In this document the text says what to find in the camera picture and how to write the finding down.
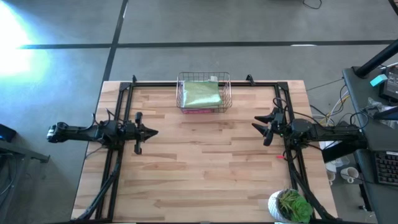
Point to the black device with blue light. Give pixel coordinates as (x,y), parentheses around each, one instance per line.
(7,133)

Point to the grey desk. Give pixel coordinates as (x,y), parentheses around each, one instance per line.
(356,93)

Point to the green plant in white pot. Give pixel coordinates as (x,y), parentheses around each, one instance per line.
(292,207)

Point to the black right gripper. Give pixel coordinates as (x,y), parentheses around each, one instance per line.
(275,126)

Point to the white mug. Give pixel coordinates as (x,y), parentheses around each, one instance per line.
(330,175)
(349,174)

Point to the black metal table frame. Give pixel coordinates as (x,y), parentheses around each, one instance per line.
(155,84)

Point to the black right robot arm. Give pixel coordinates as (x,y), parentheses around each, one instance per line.
(326,132)

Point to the black power adapter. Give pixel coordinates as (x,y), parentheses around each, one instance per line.
(342,124)

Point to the pale sage teal-edged towel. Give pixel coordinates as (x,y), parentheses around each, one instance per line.
(200,95)

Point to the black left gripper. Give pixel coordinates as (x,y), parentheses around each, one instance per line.
(136,132)

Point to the light blue box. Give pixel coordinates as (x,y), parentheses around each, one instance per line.
(377,80)

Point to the small red clip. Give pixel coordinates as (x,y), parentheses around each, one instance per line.
(280,157)

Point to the black pole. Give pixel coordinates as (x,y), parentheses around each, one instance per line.
(376,59)

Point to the white plastic bag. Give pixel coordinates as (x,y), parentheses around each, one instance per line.
(335,162)

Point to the pink microfiber towel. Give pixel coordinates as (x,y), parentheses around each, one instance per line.
(196,110)

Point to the black keyboard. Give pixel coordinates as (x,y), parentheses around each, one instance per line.
(387,168)

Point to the black flat bar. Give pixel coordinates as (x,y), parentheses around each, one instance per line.
(339,152)

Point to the clear plastic bag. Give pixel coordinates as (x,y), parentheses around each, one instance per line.
(373,104)

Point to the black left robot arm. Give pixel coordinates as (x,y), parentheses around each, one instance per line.
(81,132)

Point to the black electronic device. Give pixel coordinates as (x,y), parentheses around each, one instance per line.
(391,85)

